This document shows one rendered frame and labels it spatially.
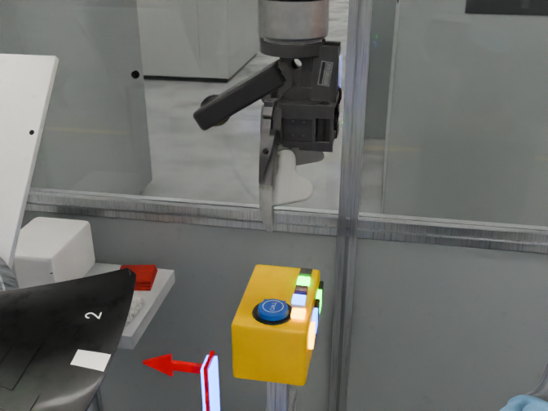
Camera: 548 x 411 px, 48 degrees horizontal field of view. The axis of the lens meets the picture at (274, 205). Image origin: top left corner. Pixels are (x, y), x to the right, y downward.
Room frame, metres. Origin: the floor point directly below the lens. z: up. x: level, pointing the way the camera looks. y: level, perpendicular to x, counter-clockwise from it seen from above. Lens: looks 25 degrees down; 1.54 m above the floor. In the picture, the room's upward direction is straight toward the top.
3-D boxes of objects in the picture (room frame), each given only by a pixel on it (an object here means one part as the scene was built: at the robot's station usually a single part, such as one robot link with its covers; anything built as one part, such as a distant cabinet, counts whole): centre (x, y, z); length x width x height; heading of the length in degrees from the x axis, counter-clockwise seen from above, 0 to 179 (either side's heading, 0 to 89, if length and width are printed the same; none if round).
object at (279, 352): (0.72, -0.01, 1.02); 0.16 x 0.10 x 0.11; 170
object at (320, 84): (0.67, -0.03, 1.37); 0.09 x 0.08 x 0.12; 80
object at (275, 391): (0.72, -0.01, 0.92); 0.03 x 0.03 x 0.12; 80
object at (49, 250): (1.10, 0.48, 0.92); 0.17 x 0.16 x 0.11; 170
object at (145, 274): (1.10, 0.29, 0.87); 0.08 x 0.08 x 0.02; 0
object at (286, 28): (0.68, -0.02, 1.45); 0.08 x 0.08 x 0.05
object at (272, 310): (0.68, 0.00, 1.08); 0.04 x 0.04 x 0.02
